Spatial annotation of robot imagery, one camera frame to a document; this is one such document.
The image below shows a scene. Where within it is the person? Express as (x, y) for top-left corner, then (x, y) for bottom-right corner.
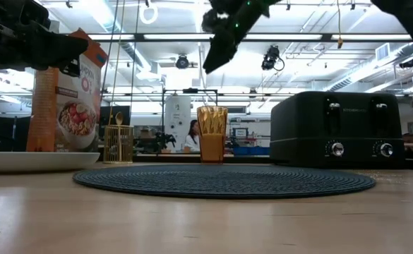
(184, 119), (202, 153)

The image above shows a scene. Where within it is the black ceiling camera with cable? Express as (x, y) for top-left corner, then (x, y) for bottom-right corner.
(261, 44), (285, 71)

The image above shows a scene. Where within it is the blue storage bin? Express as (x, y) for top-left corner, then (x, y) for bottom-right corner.
(233, 146), (271, 156)

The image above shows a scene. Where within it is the white hanging ring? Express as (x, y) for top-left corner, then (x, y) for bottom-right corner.
(138, 0), (159, 25)

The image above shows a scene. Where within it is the gold wire utensil holder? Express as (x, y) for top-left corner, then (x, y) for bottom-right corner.
(102, 124), (135, 164)

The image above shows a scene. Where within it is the round black ceiling camera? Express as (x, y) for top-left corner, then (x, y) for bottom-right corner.
(175, 54), (190, 70)

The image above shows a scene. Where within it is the black four-slot toaster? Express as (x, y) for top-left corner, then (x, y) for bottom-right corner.
(270, 90), (407, 169)

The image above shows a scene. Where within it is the black hanging cable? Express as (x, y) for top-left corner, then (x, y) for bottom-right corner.
(100, 0), (120, 103)

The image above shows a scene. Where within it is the white ceiling vent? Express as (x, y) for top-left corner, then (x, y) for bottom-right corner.
(375, 42), (391, 61)

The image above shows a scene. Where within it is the yellow hanging cable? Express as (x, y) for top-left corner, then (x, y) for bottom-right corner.
(107, 0), (126, 126)

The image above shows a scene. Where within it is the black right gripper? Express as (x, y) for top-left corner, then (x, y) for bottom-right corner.
(201, 0), (282, 75)

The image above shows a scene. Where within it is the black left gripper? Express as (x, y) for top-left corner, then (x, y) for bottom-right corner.
(0, 0), (90, 78)

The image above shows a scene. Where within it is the dark background monitor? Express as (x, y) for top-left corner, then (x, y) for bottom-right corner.
(100, 105), (131, 139)

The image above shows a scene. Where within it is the white plate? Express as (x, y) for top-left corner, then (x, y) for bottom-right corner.
(0, 151), (101, 174)

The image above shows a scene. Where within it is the amber faceted glass tumbler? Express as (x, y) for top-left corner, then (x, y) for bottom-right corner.
(196, 105), (229, 164)

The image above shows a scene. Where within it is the orange pumpkin cereal box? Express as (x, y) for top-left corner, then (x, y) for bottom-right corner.
(25, 28), (109, 153)

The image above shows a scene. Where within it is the round dark blue placemat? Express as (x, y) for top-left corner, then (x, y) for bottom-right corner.
(72, 164), (376, 200)

